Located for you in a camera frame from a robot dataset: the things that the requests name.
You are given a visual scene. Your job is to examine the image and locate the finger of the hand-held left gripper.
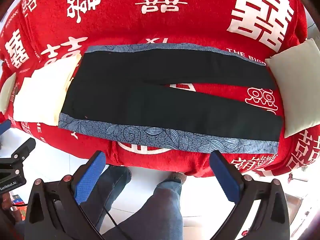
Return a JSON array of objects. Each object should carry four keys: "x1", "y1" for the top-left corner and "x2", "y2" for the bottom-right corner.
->
[{"x1": 0, "y1": 119, "x2": 12, "y2": 136}]

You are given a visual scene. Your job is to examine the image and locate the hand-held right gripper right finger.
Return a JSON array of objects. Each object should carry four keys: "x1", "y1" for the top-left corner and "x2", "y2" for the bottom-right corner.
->
[{"x1": 209, "y1": 150, "x2": 290, "y2": 240}]

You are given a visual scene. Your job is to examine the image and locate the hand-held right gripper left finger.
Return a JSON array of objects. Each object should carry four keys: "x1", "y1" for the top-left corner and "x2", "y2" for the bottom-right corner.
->
[{"x1": 24, "y1": 150, "x2": 108, "y2": 240}]

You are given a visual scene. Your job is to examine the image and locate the black pants with blue trim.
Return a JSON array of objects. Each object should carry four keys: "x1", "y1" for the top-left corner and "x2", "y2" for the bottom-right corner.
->
[{"x1": 58, "y1": 43, "x2": 283, "y2": 154}]

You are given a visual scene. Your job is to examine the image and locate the person's left leg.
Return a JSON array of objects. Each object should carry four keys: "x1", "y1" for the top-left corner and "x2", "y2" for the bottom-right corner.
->
[{"x1": 80, "y1": 165, "x2": 132, "y2": 232}]

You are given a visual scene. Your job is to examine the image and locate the person's leg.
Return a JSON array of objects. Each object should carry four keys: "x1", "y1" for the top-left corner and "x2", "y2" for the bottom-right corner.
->
[
  {"x1": 104, "y1": 179, "x2": 184, "y2": 240},
  {"x1": 80, "y1": 165, "x2": 132, "y2": 232}
]

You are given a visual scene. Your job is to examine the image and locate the small cream pillow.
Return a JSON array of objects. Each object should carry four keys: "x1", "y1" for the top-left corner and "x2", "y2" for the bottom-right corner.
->
[{"x1": 0, "y1": 72, "x2": 17, "y2": 113}]

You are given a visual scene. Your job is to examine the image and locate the colourful packet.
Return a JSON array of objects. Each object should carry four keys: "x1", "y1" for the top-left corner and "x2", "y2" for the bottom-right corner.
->
[{"x1": 10, "y1": 194, "x2": 27, "y2": 221}]

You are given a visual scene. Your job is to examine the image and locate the brown shoe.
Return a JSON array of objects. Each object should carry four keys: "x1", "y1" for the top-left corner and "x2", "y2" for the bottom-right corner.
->
[{"x1": 164, "y1": 172, "x2": 187, "y2": 183}]

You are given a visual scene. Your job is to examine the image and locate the folded cream cloth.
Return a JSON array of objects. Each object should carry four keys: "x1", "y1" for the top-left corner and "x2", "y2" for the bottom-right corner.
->
[{"x1": 12, "y1": 54, "x2": 82, "y2": 126}]

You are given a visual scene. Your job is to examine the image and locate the person's right leg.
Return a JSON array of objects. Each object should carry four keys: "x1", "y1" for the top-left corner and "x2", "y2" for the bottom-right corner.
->
[{"x1": 104, "y1": 179, "x2": 184, "y2": 240}]

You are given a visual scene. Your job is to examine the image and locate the cream square pillow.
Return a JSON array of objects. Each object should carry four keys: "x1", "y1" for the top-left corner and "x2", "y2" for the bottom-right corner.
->
[{"x1": 264, "y1": 38, "x2": 320, "y2": 138}]

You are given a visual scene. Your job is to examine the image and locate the red printed blanket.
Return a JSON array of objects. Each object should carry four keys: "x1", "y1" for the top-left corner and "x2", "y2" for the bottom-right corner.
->
[{"x1": 0, "y1": 0, "x2": 320, "y2": 178}]

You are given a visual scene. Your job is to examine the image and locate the black cable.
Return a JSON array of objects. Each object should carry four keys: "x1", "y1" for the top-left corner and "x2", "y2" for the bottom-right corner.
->
[{"x1": 101, "y1": 199, "x2": 118, "y2": 227}]

